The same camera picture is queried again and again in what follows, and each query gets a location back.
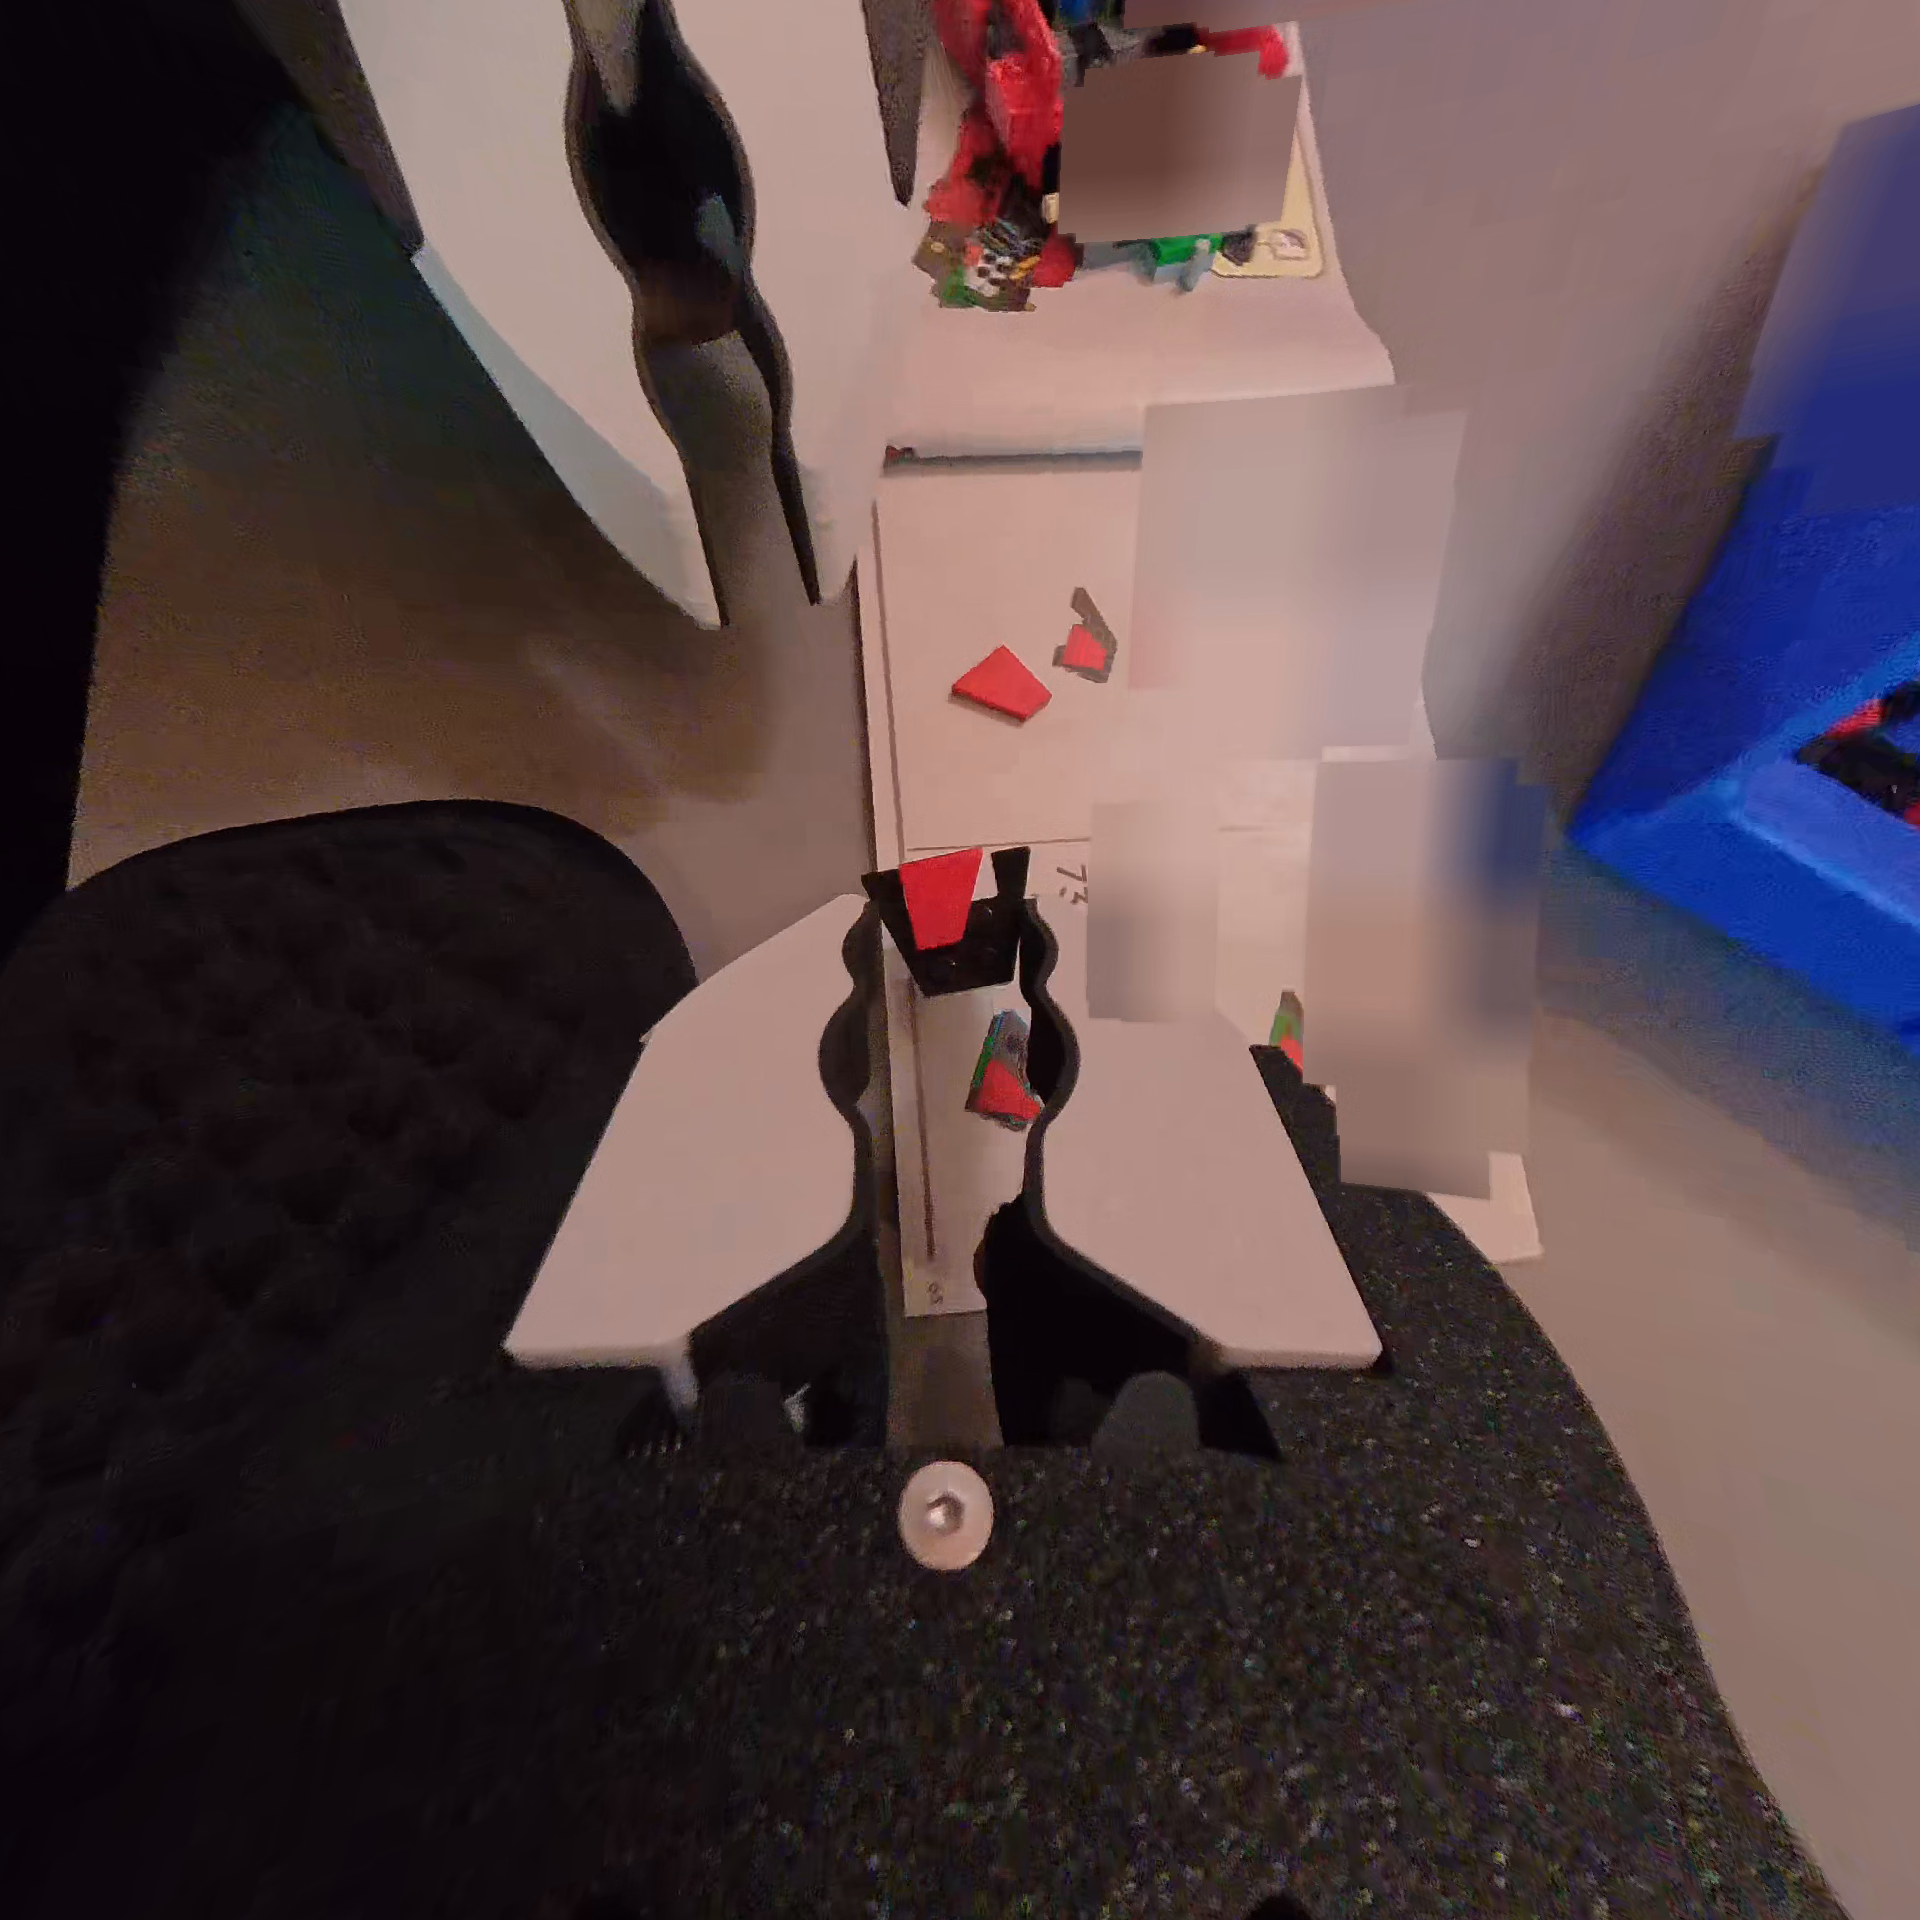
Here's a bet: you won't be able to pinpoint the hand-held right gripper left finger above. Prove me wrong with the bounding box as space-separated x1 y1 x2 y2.
503 892 895 1407

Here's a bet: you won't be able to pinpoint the black toy brick plate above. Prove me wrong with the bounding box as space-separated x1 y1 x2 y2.
859 844 1041 1000

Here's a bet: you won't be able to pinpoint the black and red toy parts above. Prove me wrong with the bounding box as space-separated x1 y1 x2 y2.
1792 692 1920 829

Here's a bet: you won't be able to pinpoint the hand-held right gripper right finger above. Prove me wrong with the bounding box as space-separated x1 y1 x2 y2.
979 892 1385 1374

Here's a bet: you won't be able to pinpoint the blue plastic bin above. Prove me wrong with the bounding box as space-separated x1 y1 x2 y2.
1563 104 1920 1050

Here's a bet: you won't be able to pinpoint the white building instruction booklet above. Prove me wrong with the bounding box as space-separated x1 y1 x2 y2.
856 0 1547 1319

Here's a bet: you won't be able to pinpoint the pile of mixed toy bricks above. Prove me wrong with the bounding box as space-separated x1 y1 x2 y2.
912 0 1297 312

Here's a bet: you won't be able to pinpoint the black dimpled pad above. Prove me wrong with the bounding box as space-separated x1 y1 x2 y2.
0 799 704 1442

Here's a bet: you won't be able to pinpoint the red wedge toy brick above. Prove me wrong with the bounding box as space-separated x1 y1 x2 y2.
897 847 989 952
949 644 1056 726

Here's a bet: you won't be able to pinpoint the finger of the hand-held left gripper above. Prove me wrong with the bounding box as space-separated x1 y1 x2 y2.
662 0 922 606
240 0 737 629

